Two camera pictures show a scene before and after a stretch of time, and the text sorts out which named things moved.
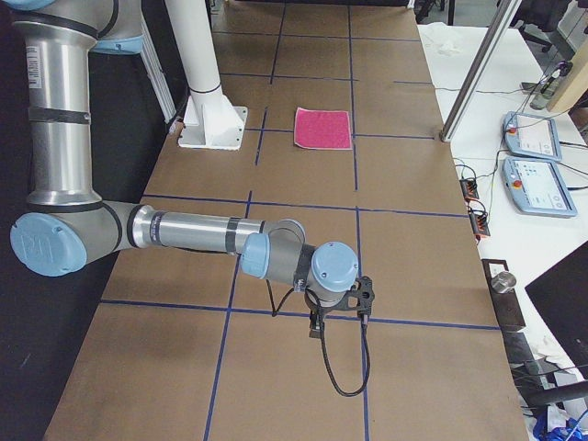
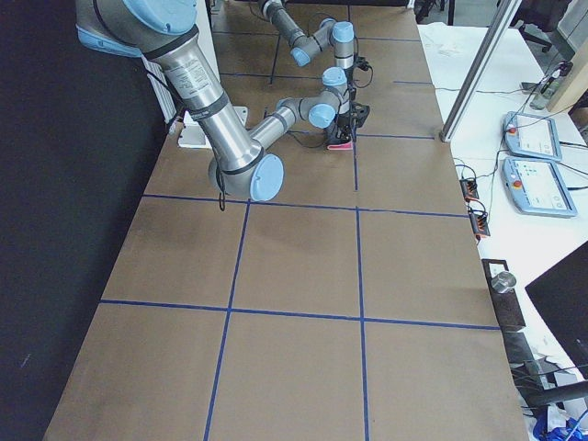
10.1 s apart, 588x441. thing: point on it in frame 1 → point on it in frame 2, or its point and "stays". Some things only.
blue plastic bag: (574, 429) stays
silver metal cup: (503, 282) stays
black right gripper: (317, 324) → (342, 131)
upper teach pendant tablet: (533, 136) stays
